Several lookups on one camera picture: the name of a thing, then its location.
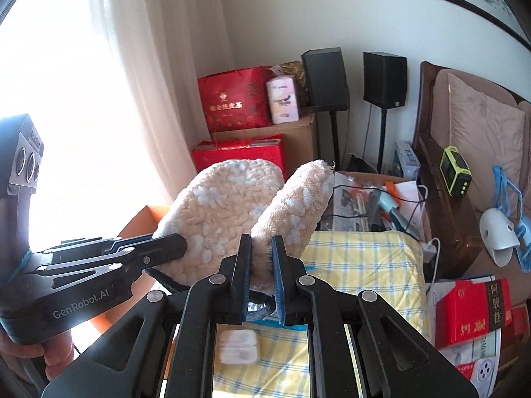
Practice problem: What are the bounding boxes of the white earphone case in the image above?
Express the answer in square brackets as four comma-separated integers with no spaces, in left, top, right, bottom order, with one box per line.
[218,331,259,365]

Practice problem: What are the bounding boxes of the white handheld massager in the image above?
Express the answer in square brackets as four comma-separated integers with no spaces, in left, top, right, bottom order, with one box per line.
[479,208,521,267]

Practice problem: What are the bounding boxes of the black cable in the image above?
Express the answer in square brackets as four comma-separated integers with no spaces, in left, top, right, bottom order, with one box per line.
[332,182,428,220]

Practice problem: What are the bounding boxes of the red chocolate gift bag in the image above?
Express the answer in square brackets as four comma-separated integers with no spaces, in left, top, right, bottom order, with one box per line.
[191,134,288,181]

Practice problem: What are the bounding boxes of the orange cardboard box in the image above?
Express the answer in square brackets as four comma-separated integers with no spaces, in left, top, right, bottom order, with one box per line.
[93,204,173,336]

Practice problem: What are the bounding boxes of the green portable radio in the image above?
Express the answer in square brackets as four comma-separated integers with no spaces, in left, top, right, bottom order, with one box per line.
[440,146,474,197]

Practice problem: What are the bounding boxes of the fluffy beige oven mitt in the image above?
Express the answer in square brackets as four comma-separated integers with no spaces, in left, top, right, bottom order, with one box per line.
[143,158,336,324]

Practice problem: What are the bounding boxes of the brown sofa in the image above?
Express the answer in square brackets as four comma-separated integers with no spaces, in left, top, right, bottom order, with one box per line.
[413,61,531,278]

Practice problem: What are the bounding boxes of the blue and white carton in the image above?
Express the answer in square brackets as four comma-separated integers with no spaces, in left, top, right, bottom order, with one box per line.
[394,140,420,179]

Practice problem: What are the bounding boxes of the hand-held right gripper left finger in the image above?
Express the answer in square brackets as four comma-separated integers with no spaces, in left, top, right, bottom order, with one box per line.
[41,234,252,398]

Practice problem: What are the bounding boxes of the red and black box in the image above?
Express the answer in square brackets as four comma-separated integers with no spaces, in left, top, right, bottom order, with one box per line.
[435,279,513,350]

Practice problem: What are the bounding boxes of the black speaker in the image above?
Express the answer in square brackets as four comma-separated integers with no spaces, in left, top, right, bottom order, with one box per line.
[301,48,350,112]
[363,52,408,108]

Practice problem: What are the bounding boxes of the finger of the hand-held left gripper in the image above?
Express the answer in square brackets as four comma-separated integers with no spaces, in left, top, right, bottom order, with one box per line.
[43,234,154,258]
[25,233,187,290]

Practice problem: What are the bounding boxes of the gold patterned bag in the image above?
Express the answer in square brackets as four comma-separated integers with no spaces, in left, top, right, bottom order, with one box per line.
[271,61,310,108]

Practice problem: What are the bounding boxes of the stack of papers and books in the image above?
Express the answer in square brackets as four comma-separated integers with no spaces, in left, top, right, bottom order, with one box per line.
[427,274,519,386]

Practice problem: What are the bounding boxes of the white curtain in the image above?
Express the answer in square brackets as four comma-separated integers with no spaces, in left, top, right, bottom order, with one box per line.
[87,0,237,212]

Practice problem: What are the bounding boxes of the brown cardboard box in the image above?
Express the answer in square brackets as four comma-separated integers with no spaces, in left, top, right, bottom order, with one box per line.
[213,112,318,175]

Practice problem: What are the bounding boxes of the large beige cushion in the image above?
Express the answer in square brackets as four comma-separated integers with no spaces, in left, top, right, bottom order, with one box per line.
[448,72,525,216]

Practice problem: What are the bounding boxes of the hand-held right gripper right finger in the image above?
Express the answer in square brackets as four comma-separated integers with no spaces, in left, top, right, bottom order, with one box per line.
[269,235,490,398]

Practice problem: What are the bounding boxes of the white and blue gadget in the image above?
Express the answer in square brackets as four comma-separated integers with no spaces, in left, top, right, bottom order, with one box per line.
[492,166,531,262]

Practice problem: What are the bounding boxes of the person's left hand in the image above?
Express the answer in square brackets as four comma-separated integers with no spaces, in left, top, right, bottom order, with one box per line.
[0,332,75,382]

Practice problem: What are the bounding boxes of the black speaker stand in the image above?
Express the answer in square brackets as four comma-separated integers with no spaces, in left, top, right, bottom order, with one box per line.
[378,108,388,172]
[328,110,341,168]

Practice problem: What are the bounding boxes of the dark red gift bag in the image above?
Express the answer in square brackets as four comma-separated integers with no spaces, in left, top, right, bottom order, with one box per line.
[197,66,274,133]

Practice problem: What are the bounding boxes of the cardboard box of clutter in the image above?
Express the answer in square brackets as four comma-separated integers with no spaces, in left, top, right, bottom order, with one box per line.
[319,170,428,241]

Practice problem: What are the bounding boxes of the white round-holed plug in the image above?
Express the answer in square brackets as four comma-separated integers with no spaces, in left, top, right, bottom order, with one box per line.
[467,357,496,384]

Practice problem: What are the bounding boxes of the yellow plaid cloth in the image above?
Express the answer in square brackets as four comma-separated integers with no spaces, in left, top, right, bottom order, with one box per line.
[166,230,428,398]

